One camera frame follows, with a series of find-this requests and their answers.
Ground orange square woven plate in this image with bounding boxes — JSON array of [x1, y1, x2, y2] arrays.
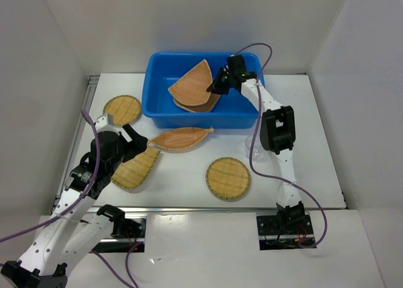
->
[[173, 91, 222, 113]]

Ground fan-shaped bamboo tray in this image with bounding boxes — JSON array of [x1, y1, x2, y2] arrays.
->
[[111, 146, 161, 190]]

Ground orange fan-shaped woven plate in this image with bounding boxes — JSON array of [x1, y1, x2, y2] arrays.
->
[[168, 59, 213, 107]]

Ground orange fish-shaped woven dish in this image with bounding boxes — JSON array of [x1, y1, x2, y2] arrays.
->
[[148, 127, 214, 151]]

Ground round green-rimmed bamboo plate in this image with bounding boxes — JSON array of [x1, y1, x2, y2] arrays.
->
[[205, 157, 251, 201]]

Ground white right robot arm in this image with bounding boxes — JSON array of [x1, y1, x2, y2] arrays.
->
[[207, 55, 305, 233]]

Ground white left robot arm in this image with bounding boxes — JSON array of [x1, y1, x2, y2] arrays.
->
[[1, 111, 148, 287]]

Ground blue plastic bin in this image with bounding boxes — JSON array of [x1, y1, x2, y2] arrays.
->
[[142, 52, 258, 129]]

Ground clear plastic cup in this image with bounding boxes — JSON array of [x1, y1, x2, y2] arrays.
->
[[245, 135, 263, 162]]

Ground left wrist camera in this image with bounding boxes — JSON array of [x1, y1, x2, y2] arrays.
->
[[101, 113, 114, 126]]

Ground aluminium front rail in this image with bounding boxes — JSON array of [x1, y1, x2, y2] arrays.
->
[[50, 205, 347, 214]]

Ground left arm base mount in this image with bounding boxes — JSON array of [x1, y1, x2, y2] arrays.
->
[[93, 216, 147, 253]]

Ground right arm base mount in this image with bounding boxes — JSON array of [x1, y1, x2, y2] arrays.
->
[[256, 215, 315, 251]]

